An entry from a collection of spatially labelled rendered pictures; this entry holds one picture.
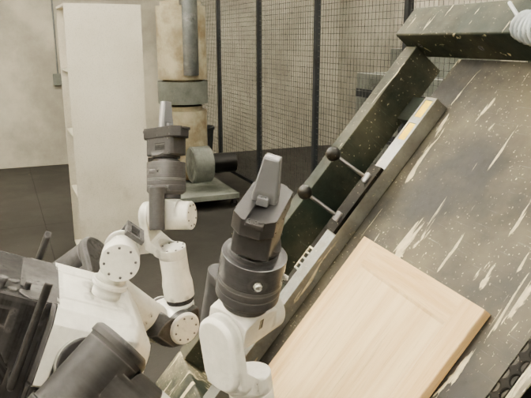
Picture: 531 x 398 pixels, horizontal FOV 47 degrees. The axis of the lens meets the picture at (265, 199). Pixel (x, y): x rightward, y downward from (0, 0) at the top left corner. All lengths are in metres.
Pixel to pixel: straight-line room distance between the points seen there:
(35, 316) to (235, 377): 0.33
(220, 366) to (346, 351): 0.51
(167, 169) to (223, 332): 0.62
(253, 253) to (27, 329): 0.41
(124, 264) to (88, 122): 4.05
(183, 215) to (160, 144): 0.17
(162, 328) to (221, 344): 0.60
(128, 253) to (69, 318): 0.14
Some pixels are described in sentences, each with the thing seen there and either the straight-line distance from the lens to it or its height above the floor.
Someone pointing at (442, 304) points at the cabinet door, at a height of 1.31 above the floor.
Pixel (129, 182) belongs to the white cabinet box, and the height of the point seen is 0.64.
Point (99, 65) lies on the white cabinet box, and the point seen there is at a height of 1.59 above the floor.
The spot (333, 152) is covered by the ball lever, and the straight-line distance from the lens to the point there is 1.54.
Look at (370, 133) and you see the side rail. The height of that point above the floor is 1.52.
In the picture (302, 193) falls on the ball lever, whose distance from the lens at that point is 1.53.
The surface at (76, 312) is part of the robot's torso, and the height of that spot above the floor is 1.36.
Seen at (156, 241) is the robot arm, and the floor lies 1.33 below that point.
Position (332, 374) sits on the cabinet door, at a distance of 1.32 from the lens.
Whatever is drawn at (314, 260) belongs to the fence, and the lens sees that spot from 1.54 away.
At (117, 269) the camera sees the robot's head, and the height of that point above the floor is 1.41.
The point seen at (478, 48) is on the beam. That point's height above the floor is 1.76.
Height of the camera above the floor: 1.78
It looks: 14 degrees down
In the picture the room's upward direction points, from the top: straight up
